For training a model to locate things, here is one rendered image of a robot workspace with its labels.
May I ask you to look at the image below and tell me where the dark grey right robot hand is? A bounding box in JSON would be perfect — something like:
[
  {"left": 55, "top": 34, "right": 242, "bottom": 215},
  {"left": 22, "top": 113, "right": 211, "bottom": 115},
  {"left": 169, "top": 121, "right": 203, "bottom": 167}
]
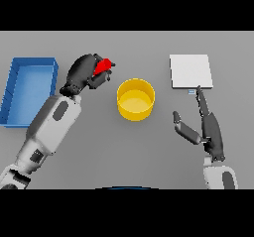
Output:
[{"left": 172, "top": 85, "right": 226, "bottom": 163}]

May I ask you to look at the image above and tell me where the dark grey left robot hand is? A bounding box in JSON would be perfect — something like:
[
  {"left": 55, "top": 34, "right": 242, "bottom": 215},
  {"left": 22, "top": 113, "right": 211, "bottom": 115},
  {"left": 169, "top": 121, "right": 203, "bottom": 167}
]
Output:
[{"left": 59, "top": 53, "right": 116, "bottom": 97}]

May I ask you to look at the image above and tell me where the red beaker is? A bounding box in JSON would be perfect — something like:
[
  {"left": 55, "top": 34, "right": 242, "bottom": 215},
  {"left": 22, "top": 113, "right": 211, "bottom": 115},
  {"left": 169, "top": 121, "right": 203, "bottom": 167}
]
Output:
[{"left": 92, "top": 58, "right": 114, "bottom": 77}]

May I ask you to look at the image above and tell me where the yellow bowl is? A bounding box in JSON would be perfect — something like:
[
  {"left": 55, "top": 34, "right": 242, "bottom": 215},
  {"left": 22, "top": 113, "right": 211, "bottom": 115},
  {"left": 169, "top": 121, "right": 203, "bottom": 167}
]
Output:
[{"left": 116, "top": 77, "right": 157, "bottom": 122}]

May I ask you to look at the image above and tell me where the pale square measuring scale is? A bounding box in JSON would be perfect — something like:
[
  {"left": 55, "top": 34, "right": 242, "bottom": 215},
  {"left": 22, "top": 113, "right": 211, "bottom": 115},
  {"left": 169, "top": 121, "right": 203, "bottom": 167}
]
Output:
[{"left": 169, "top": 54, "right": 214, "bottom": 94}]

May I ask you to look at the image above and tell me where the blue tray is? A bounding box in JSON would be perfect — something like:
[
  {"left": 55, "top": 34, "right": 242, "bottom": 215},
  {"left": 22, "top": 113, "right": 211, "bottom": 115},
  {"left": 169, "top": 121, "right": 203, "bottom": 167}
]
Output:
[{"left": 0, "top": 57, "right": 60, "bottom": 129}]

